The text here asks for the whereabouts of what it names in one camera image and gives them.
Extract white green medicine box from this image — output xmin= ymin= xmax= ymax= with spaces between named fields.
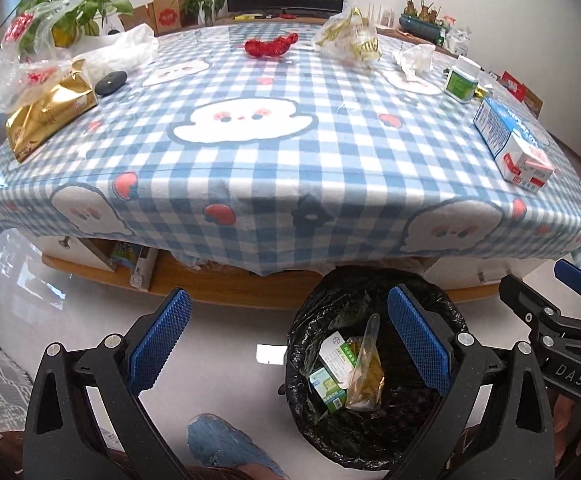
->
xmin=319 ymin=332 xmax=356 ymax=390

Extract red mesh net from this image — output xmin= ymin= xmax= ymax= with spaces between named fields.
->
xmin=244 ymin=32 xmax=299 ymax=58

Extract yellow white snack wrapper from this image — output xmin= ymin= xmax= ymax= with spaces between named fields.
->
xmin=473 ymin=77 xmax=494 ymax=101

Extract black-bagged trash bin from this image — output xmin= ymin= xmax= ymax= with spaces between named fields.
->
xmin=285 ymin=266 xmax=467 ymax=470

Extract person's right hand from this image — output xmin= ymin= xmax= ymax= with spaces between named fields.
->
xmin=553 ymin=396 xmax=575 ymax=466

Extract blue white milk carton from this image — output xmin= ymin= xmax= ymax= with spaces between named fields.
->
xmin=473 ymin=98 xmax=555 ymax=193

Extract gold wrapper in bin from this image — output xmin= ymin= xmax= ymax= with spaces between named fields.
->
xmin=345 ymin=313 xmax=385 ymax=412

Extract small green box in bin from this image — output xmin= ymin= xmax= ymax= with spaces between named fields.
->
xmin=309 ymin=367 xmax=347 ymax=413

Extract colourful boxes on floor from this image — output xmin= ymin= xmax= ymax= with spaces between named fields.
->
xmin=499 ymin=72 xmax=543 ymax=117

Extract green white pill bottle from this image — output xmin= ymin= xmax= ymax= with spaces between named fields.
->
xmin=443 ymin=55 xmax=481 ymax=103

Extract crumpled white tissue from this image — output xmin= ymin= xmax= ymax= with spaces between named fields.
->
xmin=393 ymin=44 xmax=435 ymax=81

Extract white spray bottle bag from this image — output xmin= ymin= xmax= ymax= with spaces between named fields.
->
xmin=442 ymin=15 xmax=473 ymax=56

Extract blue checkered tablecloth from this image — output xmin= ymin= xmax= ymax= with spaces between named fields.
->
xmin=0 ymin=23 xmax=581 ymax=275

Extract blue bonsai planter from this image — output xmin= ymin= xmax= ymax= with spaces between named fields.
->
xmin=399 ymin=0 xmax=447 ymax=47

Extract gold foil snack bag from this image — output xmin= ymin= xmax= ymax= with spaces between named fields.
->
xmin=6 ymin=58 xmax=97 ymax=162

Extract clear bag gold ribbon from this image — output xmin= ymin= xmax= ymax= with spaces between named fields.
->
xmin=312 ymin=6 xmax=381 ymax=67

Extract dark grey computer mouse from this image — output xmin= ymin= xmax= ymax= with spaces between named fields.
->
xmin=94 ymin=70 xmax=128 ymax=96

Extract clear plastic bag red print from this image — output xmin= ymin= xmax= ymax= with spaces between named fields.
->
xmin=0 ymin=20 xmax=73 ymax=114

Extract white plastic bag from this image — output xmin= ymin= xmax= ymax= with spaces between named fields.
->
xmin=69 ymin=24 xmax=159 ymax=76

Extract brown cardboard box red flower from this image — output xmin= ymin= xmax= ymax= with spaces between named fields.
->
xmin=120 ymin=0 xmax=182 ymax=36

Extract green pothos plant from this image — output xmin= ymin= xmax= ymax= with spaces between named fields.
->
xmin=4 ymin=0 xmax=133 ymax=54

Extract green potted plant by tv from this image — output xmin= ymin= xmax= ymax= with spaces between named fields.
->
xmin=179 ymin=0 xmax=228 ymax=27

